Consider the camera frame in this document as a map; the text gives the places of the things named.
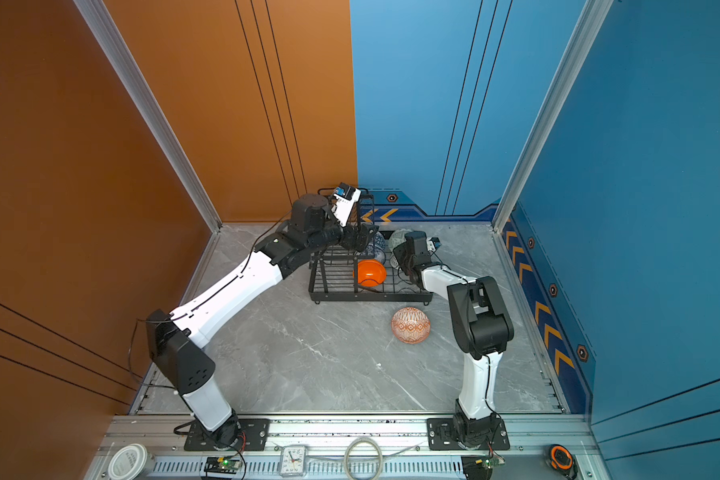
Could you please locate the black wire dish rack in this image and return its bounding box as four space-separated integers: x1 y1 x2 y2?
308 189 433 305

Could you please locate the green patterned bowl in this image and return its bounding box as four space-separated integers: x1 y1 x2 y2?
387 229 411 250

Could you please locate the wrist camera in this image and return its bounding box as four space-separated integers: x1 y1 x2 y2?
332 183 361 227
427 237 441 253

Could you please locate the right circuit board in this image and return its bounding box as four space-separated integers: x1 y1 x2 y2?
475 452 505 470

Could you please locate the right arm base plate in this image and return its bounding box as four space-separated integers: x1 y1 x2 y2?
426 417 511 451

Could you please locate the small white clock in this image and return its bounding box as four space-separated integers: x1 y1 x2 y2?
279 445 308 478

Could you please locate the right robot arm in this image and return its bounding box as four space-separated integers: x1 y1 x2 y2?
393 231 514 451

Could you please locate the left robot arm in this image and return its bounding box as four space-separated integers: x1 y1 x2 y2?
144 183 377 451

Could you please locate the coiled white cable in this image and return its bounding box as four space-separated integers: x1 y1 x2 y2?
343 438 385 480

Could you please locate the blue geometric pattern bowl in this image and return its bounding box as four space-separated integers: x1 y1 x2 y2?
367 232 387 263

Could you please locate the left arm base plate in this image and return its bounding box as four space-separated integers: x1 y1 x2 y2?
183 418 270 453

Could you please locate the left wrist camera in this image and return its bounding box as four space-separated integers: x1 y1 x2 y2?
332 183 361 227

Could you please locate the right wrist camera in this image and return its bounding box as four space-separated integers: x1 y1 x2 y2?
427 237 441 253

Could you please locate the red patterned bowl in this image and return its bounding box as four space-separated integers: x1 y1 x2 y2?
390 307 431 344

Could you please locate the left green circuit board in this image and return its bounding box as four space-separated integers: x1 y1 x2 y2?
203 456 247 479

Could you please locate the white round lid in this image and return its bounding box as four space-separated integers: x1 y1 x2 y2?
107 444 149 480

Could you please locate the orange black tape measure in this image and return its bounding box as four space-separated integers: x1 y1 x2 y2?
547 444 579 480

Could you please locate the orange plastic bowl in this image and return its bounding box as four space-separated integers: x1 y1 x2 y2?
354 259 387 287

